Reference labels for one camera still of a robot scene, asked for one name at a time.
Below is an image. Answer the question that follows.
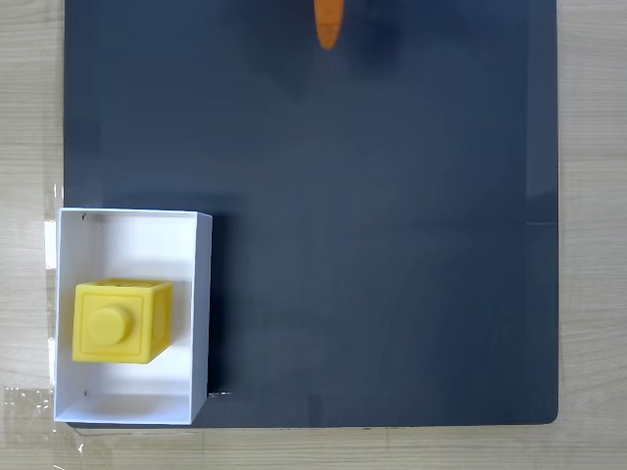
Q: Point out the yellow cube block with stud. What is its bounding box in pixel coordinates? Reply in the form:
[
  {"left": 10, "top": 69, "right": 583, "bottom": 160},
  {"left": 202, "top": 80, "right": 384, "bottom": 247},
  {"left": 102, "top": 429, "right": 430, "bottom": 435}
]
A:
[{"left": 72, "top": 276, "right": 174, "bottom": 366}]

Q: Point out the white open cardboard box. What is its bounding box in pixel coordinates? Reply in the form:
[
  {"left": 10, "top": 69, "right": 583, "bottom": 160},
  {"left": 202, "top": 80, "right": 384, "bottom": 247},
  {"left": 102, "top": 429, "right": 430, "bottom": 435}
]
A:
[{"left": 52, "top": 208, "right": 215, "bottom": 427}]

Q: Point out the dark grey table mat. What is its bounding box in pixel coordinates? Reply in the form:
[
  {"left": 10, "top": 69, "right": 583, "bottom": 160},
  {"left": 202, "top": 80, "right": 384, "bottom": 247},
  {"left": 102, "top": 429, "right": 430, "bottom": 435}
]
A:
[{"left": 63, "top": 0, "right": 560, "bottom": 431}]

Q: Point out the clear tape strip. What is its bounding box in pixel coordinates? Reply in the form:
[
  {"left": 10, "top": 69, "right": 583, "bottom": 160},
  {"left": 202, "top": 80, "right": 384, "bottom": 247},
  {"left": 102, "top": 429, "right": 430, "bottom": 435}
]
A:
[{"left": 42, "top": 183, "right": 66, "bottom": 271}]

